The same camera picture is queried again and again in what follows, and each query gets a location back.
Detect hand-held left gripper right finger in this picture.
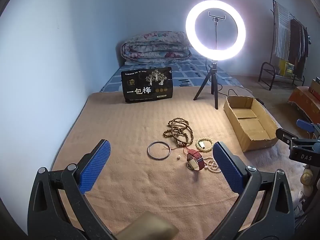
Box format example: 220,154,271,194
204,141,297,240

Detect pearl bracelet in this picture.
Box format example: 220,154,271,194
204,156,222,173

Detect black clothes rack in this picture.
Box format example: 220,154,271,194
270,0,310,88

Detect black tripod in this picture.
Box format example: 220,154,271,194
194,61,219,110

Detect person's right hand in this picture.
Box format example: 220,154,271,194
299,165,317,205

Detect person's left hand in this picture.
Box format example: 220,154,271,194
116,210,179,240

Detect striped hanging cloth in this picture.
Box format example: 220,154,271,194
274,2,292,59

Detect white bead bracelet green pendant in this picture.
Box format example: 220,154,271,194
195,137,215,153

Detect folded floral quilt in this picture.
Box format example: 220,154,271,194
121,31,192,63

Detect cardboard box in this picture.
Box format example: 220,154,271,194
223,95,280,152

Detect black snack bag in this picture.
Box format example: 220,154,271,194
121,67,175,104

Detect white ring light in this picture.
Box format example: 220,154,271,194
185,0,247,61

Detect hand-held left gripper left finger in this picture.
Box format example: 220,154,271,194
27,139,114,240

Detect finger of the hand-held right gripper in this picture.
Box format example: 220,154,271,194
296,119,320,133
276,128,304,147

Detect red string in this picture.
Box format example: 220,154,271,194
163,145,191,158

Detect blue patterned bedsheet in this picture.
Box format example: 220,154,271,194
100,55,240,93

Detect dark hanging clothes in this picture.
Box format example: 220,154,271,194
290,19,309,77

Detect yellow box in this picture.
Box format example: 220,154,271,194
279,59,295,77

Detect phone holder on gooseneck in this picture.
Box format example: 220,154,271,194
207,11,227,50

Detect orange wooden cabinet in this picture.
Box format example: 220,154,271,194
287,85,320,124

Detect red strap watch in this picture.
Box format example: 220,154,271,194
186,149,206,172

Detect silver bangle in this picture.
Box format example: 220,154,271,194
147,141,171,160

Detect brown box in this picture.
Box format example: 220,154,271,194
308,78,320,94

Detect black cable with switch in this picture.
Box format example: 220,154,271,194
216,80,266,106

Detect black metal shoe rack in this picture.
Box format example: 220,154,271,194
259,62,305,90

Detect wooden bead necklace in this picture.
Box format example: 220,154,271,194
163,117,194,148

